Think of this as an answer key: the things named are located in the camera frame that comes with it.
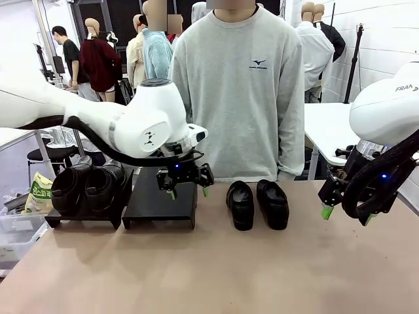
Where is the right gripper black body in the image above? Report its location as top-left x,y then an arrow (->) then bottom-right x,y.
329,147 -> 399,213

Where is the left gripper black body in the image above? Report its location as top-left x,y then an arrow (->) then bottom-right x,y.
162,162 -> 202,186

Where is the black loafer shoe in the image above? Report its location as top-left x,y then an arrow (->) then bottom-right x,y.
256,179 -> 291,231
51,155 -> 94,217
225,180 -> 255,232
85,159 -> 127,212

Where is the grey-sleeved left forearm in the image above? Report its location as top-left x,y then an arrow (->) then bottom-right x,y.
278,111 -> 306,181

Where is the black shoe stand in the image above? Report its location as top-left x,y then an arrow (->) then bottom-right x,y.
44,167 -> 134,230
121,164 -> 198,230

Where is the black tripod stand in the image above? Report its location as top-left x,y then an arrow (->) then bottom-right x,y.
343,23 -> 366,104

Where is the thin black light stand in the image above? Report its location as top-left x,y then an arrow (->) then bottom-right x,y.
34,43 -> 55,82

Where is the white side table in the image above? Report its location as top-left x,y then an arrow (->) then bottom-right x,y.
303,103 -> 361,181

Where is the person in grey sweatshirt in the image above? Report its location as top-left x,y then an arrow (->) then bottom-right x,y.
167,6 -> 306,183

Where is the white cloth cover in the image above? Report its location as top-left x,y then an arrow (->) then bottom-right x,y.
41,126 -> 105,154

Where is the black stool chair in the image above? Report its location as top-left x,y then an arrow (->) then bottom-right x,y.
27,148 -> 79,179

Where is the light blue fleece mannequin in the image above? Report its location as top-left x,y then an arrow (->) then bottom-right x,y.
142,0 -> 174,81

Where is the beige jacket mannequin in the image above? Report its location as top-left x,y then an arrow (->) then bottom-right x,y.
126,14 -> 148,90

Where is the white shirt mannequin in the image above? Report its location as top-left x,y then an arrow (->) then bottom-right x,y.
294,1 -> 335,104

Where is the green yellow snack bag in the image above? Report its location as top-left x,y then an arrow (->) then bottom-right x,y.
22,171 -> 55,215

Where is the black jacket mannequin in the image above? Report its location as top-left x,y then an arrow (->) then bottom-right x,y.
313,3 -> 346,63

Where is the maroon sweater mannequin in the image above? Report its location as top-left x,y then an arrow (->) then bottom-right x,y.
79,18 -> 124,103

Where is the bystander in black shirt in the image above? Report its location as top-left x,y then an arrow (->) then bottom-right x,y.
51,26 -> 99,102

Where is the clear plastic bin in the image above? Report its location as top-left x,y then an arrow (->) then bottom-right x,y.
0,205 -> 50,262

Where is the white work table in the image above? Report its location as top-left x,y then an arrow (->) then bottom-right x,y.
0,127 -> 58,179

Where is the grey hoodie mannequin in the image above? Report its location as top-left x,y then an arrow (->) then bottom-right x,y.
191,1 -> 212,24

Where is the silver metal pole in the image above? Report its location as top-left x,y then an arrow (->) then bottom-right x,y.
32,0 -> 86,158

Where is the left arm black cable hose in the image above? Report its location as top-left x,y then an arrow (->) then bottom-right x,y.
19,116 -> 206,167

